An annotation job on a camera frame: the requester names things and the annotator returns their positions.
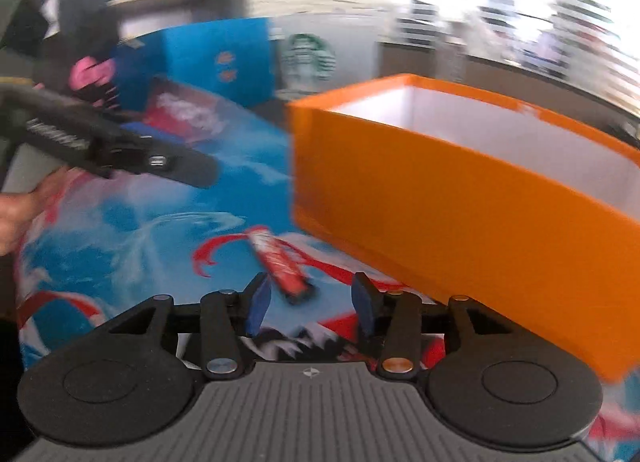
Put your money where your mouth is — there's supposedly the Starbucks plastic cup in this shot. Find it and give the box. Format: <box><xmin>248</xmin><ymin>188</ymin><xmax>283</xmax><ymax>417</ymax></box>
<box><xmin>270</xmin><ymin>13</ymin><xmax>381</xmax><ymax>100</ymax></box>

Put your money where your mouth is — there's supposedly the pink black object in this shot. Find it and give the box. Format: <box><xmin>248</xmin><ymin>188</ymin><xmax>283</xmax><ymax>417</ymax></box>
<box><xmin>67</xmin><ymin>56</ymin><xmax>120</xmax><ymax>110</ymax></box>

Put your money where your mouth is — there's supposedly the colourful desk mat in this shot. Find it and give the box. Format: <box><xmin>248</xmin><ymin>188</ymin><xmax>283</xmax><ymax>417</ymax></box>
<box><xmin>17</xmin><ymin>81</ymin><xmax>639</xmax><ymax>461</ymax></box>

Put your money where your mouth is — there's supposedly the person left hand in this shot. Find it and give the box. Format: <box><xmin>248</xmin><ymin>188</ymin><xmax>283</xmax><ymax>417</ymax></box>
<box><xmin>0</xmin><ymin>167</ymin><xmax>68</xmax><ymax>255</ymax></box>

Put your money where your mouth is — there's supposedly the orange cardboard box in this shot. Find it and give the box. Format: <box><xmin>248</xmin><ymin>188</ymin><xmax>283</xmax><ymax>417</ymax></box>
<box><xmin>288</xmin><ymin>74</ymin><xmax>639</xmax><ymax>381</ymax></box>

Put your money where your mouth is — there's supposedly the red snack bar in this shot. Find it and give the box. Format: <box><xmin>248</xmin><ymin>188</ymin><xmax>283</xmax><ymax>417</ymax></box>
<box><xmin>246</xmin><ymin>226</ymin><xmax>314</xmax><ymax>305</ymax></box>

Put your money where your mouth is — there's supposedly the blue paper bag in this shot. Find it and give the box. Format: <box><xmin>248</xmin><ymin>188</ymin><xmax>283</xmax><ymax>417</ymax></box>
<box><xmin>114</xmin><ymin>18</ymin><xmax>274</xmax><ymax>110</ymax></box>

